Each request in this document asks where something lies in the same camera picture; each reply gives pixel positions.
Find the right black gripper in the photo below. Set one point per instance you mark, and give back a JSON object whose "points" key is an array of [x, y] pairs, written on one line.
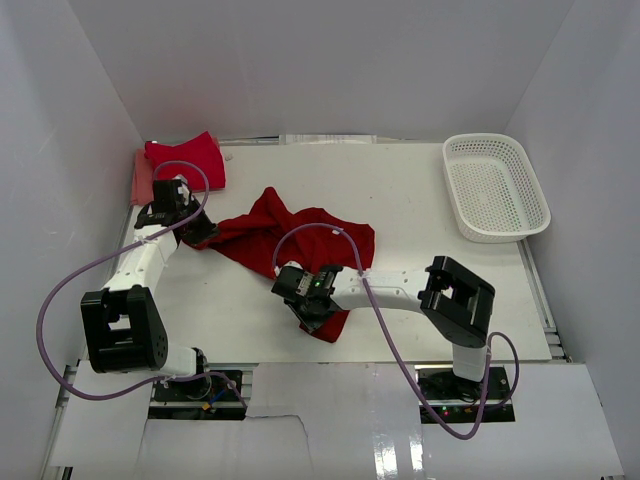
{"points": [[310, 316]]}

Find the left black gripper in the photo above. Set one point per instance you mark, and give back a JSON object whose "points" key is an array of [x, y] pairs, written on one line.
{"points": [[198, 233]]}

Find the dark red t-shirt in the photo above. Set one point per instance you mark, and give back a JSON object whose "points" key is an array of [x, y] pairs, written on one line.
{"points": [[311, 237]]}

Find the white perforated plastic basket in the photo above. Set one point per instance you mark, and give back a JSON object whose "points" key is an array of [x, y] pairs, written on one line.
{"points": [[493, 189]]}

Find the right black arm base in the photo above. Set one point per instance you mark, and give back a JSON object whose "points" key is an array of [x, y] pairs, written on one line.
{"points": [[456, 400]]}

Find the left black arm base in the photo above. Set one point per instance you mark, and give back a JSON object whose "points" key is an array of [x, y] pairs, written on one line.
{"points": [[209, 399]]}

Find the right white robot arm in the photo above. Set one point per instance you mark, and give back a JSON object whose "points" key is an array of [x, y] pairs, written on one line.
{"points": [[457, 302]]}

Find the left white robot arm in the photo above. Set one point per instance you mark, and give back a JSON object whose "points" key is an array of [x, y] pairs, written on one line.
{"points": [[122, 324]]}

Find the folded bright red t-shirt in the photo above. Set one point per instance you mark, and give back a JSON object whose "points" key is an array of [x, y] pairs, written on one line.
{"points": [[202, 151]]}

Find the folded pink t-shirt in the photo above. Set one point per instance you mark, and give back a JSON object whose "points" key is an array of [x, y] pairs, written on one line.
{"points": [[142, 180]]}

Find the papers at table back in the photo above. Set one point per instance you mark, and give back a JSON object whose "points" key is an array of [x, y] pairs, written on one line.
{"points": [[326, 139]]}

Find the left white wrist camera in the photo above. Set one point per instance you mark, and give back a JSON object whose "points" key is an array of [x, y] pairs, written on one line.
{"points": [[183, 188]]}

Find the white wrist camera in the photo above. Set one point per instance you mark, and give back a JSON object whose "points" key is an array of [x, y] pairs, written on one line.
{"points": [[183, 188], [291, 263]]}

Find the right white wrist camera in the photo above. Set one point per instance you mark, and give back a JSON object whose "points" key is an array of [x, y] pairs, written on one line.
{"points": [[291, 263]]}

